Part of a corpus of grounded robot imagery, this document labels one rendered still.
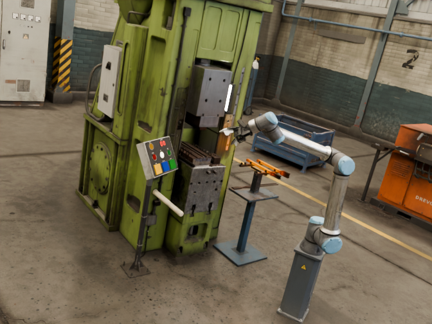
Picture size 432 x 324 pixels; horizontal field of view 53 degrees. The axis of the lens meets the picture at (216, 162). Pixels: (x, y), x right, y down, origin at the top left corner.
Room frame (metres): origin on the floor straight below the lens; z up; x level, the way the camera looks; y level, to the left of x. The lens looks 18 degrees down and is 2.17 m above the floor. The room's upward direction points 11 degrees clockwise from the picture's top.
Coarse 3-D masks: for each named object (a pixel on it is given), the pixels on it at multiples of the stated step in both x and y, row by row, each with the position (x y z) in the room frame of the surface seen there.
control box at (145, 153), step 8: (168, 136) 3.40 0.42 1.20; (144, 144) 3.09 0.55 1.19; (152, 144) 3.17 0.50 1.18; (160, 144) 3.26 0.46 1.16; (168, 144) 3.35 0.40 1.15; (144, 152) 3.09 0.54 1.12; (152, 152) 3.14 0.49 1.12; (160, 152) 3.22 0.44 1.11; (144, 160) 3.09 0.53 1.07; (152, 160) 3.10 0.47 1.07; (160, 160) 3.18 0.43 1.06; (144, 168) 3.08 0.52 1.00; (152, 168) 3.06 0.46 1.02; (176, 168) 3.32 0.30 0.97; (152, 176) 3.04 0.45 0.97
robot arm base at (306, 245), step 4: (304, 240) 3.09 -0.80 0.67; (308, 240) 3.06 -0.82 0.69; (300, 244) 3.11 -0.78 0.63; (304, 244) 3.07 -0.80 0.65; (308, 244) 3.05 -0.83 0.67; (312, 244) 3.04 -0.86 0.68; (316, 244) 3.04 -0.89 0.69; (300, 248) 3.08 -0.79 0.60; (304, 248) 3.05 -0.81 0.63; (308, 248) 3.04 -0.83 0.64; (312, 248) 3.03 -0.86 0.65; (316, 248) 3.03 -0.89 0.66; (320, 248) 3.05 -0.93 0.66; (308, 252) 3.02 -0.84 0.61; (312, 252) 3.02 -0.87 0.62; (316, 252) 3.04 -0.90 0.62; (320, 252) 3.04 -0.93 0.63
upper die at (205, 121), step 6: (186, 114) 3.78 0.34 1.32; (192, 114) 3.71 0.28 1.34; (192, 120) 3.70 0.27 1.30; (198, 120) 3.64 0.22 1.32; (204, 120) 3.65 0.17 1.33; (210, 120) 3.69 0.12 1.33; (216, 120) 3.73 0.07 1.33; (198, 126) 3.63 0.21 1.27; (204, 126) 3.66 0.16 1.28; (210, 126) 3.70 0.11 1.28; (216, 126) 3.74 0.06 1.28
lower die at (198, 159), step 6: (186, 150) 3.78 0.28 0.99; (192, 150) 3.80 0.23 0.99; (198, 150) 3.82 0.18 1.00; (186, 156) 3.69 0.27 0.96; (192, 156) 3.68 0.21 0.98; (198, 156) 3.68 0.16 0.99; (210, 156) 3.74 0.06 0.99; (192, 162) 3.62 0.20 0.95; (198, 162) 3.66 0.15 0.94; (204, 162) 3.71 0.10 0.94
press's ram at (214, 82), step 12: (204, 72) 3.59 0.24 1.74; (216, 72) 3.67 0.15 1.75; (228, 72) 3.75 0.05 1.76; (192, 84) 3.69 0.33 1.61; (204, 84) 3.60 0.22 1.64; (216, 84) 3.68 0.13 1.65; (228, 84) 3.77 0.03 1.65; (192, 96) 3.66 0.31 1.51; (204, 96) 3.62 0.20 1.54; (216, 96) 3.70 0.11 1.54; (192, 108) 3.64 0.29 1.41; (204, 108) 3.63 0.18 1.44; (216, 108) 3.71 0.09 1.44
